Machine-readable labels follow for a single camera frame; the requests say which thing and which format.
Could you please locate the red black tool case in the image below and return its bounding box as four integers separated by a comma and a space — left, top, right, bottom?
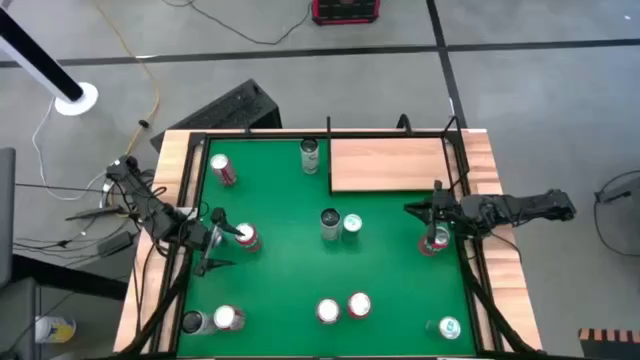
310, 0, 381, 26

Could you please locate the wooden shelf with black frame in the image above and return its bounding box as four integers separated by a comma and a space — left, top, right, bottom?
325, 113, 474, 197

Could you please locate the grey cabinet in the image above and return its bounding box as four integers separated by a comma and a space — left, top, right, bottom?
0, 147, 16, 289

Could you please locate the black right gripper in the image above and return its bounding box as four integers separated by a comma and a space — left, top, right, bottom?
403, 189, 469, 246

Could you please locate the tall white Celsius can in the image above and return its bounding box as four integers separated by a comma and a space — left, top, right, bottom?
180, 309, 220, 336
299, 138, 321, 176
319, 207, 342, 243

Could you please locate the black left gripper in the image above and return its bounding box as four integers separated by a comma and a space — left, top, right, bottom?
188, 207, 246, 277

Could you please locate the black metal table frame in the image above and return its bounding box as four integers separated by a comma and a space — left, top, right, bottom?
114, 127, 544, 360

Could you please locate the white yellow container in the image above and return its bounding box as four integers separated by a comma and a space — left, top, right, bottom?
33, 315, 78, 345

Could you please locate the black power adapter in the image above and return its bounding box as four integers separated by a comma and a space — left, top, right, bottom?
97, 233, 136, 256

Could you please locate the flat black power strip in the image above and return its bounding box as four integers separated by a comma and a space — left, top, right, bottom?
64, 204, 124, 221

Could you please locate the black white pole stand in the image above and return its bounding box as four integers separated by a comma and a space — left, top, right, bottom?
0, 7, 100, 117

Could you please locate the green table mat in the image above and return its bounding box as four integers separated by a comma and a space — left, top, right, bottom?
177, 138, 477, 357

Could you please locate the red Coca-Cola Star Wars can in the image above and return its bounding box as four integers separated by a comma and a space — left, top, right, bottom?
213, 303, 247, 333
315, 297, 342, 326

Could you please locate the white cable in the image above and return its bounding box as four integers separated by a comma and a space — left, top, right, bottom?
31, 97, 119, 201

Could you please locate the red Fanta can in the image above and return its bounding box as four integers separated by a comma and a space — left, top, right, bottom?
418, 224, 451, 258
347, 291, 373, 320
233, 222, 263, 254

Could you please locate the black floor cable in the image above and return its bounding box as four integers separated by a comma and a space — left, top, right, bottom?
162, 0, 314, 46

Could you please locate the thin black cable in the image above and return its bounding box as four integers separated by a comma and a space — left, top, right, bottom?
13, 182, 126, 194

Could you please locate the orange black striped block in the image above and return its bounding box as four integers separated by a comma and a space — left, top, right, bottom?
578, 327, 640, 360

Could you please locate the yellow cable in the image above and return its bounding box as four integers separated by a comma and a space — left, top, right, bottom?
92, 0, 161, 174

